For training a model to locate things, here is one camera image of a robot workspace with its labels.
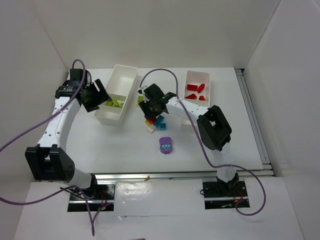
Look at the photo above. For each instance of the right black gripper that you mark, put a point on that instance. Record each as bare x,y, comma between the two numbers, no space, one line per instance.
149,108

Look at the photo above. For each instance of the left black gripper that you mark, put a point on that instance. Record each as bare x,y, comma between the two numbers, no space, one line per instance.
94,97

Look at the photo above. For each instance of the green sloped lego brick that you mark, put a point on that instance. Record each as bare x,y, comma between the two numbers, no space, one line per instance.
109,103

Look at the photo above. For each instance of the green 2x4 lego brick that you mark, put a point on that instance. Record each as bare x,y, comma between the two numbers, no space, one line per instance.
140,99

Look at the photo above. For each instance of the green 2x3 lego brick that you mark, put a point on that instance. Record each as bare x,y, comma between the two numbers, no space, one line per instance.
115,103

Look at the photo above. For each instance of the red 2x4 lego brick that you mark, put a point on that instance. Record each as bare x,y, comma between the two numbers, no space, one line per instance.
192,87

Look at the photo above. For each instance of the small green lego brick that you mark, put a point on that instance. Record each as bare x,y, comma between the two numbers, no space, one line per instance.
200,88

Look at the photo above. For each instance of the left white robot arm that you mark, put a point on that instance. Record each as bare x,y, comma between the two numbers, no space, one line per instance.
48,160

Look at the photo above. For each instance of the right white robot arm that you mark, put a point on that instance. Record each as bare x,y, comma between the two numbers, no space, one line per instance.
212,128

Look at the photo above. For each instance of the teal 2x4 lego brick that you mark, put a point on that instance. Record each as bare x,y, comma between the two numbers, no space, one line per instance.
158,121

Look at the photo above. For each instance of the teal 2x2 lego brick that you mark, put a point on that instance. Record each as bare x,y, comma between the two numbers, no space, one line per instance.
163,126

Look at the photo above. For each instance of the white lego brick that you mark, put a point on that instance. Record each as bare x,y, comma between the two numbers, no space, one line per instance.
151,128

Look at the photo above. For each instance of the left white divided bin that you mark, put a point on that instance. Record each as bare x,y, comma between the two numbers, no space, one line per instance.
120,87

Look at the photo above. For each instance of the white divided bin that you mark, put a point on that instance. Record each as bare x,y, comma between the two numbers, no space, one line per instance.
120,87
197,78

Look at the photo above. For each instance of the right white divided bin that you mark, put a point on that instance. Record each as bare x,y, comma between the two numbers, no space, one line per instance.
197,78

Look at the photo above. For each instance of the purple flower lego box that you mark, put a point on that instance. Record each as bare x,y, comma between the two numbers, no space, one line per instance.
165,145

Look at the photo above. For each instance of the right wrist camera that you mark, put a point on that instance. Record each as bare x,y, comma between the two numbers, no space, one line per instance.
141,90

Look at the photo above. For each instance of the aluminium rail front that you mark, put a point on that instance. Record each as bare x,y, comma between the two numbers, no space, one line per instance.
155,176

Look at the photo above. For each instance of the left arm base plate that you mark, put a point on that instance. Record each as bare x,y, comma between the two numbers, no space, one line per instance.
101,200

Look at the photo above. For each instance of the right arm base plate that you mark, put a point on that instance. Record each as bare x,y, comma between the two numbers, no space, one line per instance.
215,198

